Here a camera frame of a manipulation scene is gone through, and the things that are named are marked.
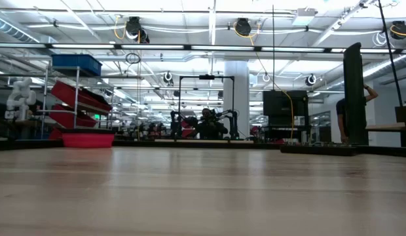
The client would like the person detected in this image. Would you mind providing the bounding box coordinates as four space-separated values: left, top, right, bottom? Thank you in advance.
335 83 380 144
193 108 229 140

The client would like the white building column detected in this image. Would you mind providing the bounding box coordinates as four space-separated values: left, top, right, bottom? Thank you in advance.
223 60 251 139

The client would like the black monitor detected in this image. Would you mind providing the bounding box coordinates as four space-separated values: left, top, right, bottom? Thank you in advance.
262 89 310 127

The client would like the thin black rod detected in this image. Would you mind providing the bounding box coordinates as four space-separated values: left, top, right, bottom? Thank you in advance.
272 4 276 91

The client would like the red tray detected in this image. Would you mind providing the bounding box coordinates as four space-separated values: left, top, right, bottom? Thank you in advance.
60 127 116 149

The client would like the metal shelf rack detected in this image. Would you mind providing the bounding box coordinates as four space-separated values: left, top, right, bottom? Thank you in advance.
38 64 116 140

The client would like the red storage bin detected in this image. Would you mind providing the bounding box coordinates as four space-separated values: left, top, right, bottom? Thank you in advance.
47 127 64 140
50 79 113 116
47 104 99 129

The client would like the blue storage bin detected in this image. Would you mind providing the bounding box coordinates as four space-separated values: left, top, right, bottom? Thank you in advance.
51 53 103 77

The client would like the long light strip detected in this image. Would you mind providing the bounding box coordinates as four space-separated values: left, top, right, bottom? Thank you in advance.
0 41 406 54

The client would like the white junction box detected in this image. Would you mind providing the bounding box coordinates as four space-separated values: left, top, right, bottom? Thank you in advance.
291 7 319 27

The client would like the wooden side table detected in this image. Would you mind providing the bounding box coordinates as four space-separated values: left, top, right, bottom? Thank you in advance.
365 121 406 147

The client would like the black slanted pole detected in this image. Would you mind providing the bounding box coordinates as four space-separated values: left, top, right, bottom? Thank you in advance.
377 0 405 108

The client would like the black laptop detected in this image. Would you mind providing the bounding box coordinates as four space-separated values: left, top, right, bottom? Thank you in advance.
395 105 406 123

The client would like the black table frame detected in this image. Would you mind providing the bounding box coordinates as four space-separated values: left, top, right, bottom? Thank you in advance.
0 137 406 159

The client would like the black rig frame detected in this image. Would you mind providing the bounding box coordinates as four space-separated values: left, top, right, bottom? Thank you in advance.
177 74 236 141

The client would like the black cable reel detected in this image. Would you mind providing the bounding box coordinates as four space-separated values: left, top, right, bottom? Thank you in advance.
233 17 253 37
389 20 406 41
304 73 318 87
125 16 151 45
162 71 175 87

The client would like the yellow hanging cable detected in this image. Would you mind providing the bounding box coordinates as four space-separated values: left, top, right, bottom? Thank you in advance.
233 21 295 140

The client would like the black cable ring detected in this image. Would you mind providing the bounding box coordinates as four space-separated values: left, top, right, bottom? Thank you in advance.
124 52 142 65

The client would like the silver ventilation duct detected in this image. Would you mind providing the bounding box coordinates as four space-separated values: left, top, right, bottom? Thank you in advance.
0 14 41 44

